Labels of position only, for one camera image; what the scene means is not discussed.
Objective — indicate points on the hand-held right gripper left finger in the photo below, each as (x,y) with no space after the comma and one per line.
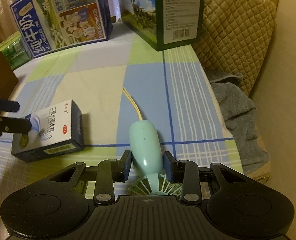
(127,166)

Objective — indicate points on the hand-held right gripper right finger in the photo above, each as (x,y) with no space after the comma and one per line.
(168,167)

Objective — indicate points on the checked tablecloth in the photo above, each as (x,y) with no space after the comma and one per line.
(92,80)

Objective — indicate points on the light green patterned box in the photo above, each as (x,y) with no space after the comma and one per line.
(17,52)

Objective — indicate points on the teal handheld fan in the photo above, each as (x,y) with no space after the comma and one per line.
(145,145)

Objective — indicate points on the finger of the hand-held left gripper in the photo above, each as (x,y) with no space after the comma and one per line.
(12,125)
(5,105)

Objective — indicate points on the grey blue towel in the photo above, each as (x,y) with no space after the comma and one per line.
(240,120)

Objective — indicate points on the blue milk carton box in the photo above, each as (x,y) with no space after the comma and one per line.
(70,17)

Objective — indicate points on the chair with quilted beige cover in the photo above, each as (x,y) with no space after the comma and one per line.
(233,30)

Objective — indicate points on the brown cardboard shoe box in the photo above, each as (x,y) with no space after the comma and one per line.
(2,80)

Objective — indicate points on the dark green milk carton box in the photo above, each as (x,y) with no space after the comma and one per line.
(178,12)

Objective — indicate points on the blue white medicine box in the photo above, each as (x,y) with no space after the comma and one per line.
(55,130)

